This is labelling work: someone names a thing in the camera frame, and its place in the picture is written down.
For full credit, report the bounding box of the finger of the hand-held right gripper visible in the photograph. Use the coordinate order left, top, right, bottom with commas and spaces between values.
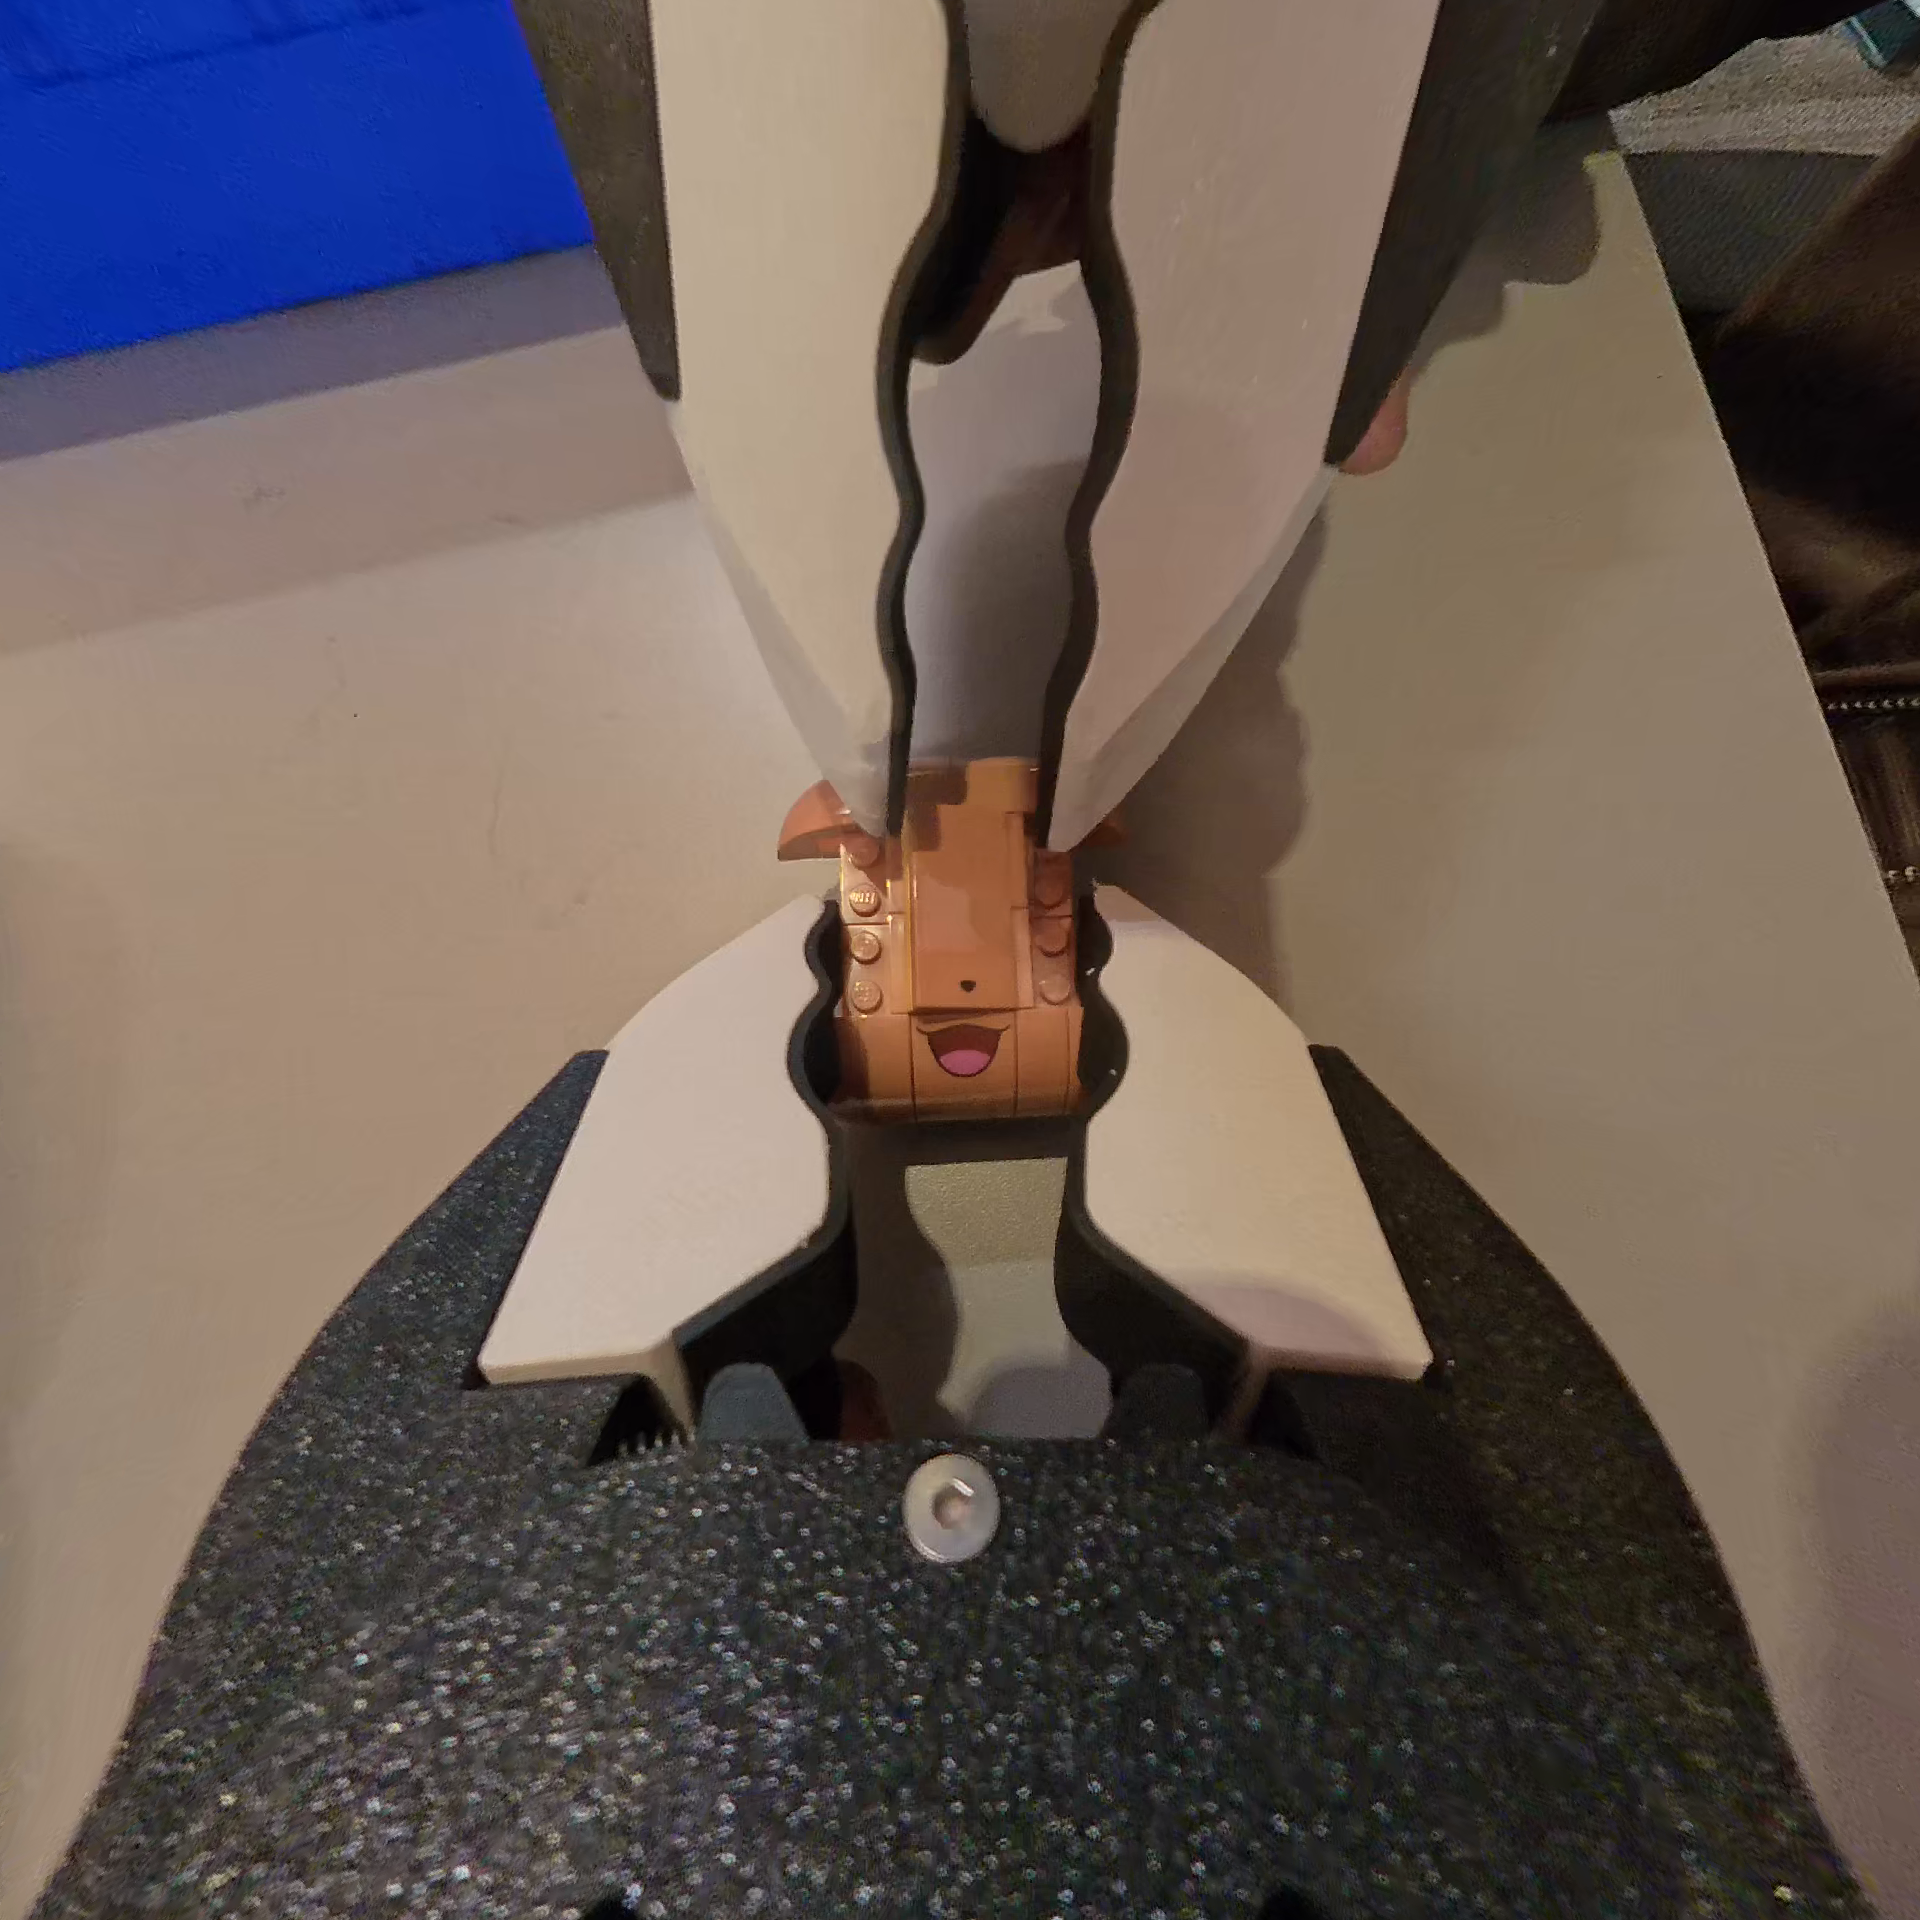
645, 0, 968, 843
1036, 0, 1447, 848

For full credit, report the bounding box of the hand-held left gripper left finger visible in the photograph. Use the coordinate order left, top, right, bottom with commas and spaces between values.
479, 893, 853, 1393

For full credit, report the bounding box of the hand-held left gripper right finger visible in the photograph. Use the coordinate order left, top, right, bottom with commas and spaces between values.
1062, 888, 1440, 1387

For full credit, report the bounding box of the brown lego assembly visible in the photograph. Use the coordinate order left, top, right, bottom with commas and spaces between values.
773, 756, 1127, 1129

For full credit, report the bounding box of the large blue plastic bin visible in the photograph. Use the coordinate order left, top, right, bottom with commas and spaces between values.
0, 0, 593, 378

